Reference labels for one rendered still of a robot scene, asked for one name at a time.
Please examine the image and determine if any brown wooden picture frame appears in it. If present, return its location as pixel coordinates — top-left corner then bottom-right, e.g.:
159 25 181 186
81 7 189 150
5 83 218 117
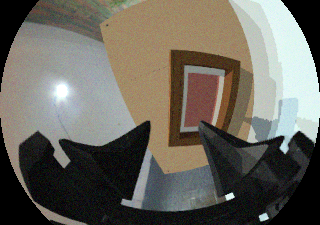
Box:
168 49 241 146

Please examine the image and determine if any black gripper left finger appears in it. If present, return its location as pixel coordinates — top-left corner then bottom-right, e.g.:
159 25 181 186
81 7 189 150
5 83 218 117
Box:
59 121 151 200

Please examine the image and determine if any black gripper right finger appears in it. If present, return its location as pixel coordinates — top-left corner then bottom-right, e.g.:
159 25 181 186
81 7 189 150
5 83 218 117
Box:
197 121 285 198

